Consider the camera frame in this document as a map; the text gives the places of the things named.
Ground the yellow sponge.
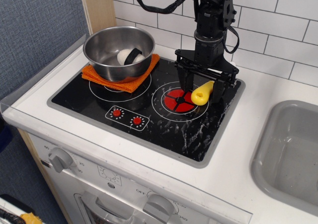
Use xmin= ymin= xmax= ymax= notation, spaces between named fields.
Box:
xmin=20 ymin=213 xmax=43 ymax=224

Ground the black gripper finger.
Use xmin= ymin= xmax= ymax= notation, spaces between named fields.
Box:
xmin=177 ymin=64 xmax=194 ymax=92
xmin=212 ymin=79 xmax=225 ymax=103

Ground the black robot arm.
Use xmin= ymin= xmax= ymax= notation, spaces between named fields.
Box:
xmin=175 ymin=0 xmax=239 ymax=103

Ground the grey sink basin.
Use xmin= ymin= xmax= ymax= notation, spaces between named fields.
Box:
xmin=251 ymin=100 xmax=318 ymax=216

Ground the white toy oven front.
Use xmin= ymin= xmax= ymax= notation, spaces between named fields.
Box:
xmin=30 ymin=135 xmax=252 ymax=224

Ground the yellow handled toy knife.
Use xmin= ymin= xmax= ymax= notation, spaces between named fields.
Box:
xmin=191 ymin=81 xmax=215 ymax=106

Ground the black toy stove top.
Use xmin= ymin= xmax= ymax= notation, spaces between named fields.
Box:
xmin=48 ymin=59 xmax=245 ymax=168

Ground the white and black sushi toy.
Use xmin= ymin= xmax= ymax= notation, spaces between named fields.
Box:
xmin=117 ymin=48 xmax=145 ymax=66

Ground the orange cloth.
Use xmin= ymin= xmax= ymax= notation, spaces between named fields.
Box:
xmin=81 ymin=54 xmax=160 ymax=93

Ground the grey left oven knob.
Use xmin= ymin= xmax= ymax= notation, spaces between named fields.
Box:
xmin=49 ymin=148 xmax=73 ymax=173

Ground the grey oven knob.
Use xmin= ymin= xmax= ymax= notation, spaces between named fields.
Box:
xmin=143 ymin=194 xmax=175 ymax=224
xmin=49 ymin=148 xmax=73 ymax=173

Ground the stainless steel bowl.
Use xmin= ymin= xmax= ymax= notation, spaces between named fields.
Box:
xmin=83 ymin=26 xmax=155 ymax=83

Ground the grey right oven knob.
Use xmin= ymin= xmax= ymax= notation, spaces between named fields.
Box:
xmin=143 ymin=194 xmax=175 ymax=224

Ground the wooden side panel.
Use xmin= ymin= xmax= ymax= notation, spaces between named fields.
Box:
xmin=82 ymin=0 xmax=117 ymax=35

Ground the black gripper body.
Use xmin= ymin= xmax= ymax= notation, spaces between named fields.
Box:
xmin=175 ymin=32 xmax=239 ymax=84

